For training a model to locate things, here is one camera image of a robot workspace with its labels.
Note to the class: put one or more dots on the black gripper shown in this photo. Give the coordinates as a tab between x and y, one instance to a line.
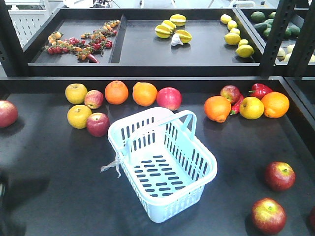
2	191

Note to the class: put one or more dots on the yellow starfruit left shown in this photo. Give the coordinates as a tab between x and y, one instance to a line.
163	31

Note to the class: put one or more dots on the yellow starfruit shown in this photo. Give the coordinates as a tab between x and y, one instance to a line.
184	35
163	31
178	19
169	24

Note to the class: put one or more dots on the cherry tomato vine pile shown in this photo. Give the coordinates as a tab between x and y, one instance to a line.
87	46

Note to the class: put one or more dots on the red apple near lower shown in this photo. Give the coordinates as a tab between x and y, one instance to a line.
268	216

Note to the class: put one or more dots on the red apple near upper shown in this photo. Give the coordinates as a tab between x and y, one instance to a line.
279	176

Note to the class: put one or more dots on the orange left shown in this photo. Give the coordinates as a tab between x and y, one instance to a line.
116	92

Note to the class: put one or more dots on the small pink-red apple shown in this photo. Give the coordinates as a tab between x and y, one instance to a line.
94	99

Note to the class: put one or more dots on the yellow starfruit middle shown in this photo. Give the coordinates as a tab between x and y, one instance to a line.
169	24

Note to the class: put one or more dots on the orange right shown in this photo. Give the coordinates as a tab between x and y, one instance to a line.
275	104

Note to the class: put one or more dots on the yellow pear front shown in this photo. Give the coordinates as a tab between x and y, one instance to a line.
77	116

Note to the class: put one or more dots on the red chili pepper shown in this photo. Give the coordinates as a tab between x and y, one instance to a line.
236	107

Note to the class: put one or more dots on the white garlic bulb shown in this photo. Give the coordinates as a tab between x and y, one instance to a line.
176	40

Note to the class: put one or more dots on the black upper display shelf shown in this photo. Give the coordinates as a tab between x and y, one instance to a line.
138	52

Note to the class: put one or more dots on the yellow pear back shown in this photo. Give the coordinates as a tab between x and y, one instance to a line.
75	93

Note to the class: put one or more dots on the red apple far corner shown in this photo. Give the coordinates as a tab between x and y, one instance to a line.
8	113

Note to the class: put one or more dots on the row of lemons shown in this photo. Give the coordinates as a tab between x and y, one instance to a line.
233	38

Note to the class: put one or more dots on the light blue plastic basket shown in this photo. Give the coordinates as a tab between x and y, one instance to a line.
165	163

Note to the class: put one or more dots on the orange with knob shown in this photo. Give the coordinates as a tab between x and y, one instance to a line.
217	108

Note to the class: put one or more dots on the bright red apple middle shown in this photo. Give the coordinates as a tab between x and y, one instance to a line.
170	98

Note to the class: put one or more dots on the black wooden produce stand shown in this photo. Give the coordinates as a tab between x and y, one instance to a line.
62	181

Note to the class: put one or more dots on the red bell pepper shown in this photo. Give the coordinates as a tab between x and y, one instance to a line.
259	90

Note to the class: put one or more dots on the red apple behind pear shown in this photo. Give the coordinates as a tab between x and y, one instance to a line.
231	93

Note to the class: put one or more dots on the pale yellow melons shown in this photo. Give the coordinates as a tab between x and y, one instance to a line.
284	53

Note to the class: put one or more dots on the dark red apple left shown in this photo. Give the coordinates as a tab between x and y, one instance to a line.
98	124

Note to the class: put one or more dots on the yellow starfruit top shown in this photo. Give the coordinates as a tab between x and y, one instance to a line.
178	19

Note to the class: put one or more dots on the yellow starfruit right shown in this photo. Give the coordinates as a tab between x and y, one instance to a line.
184	35

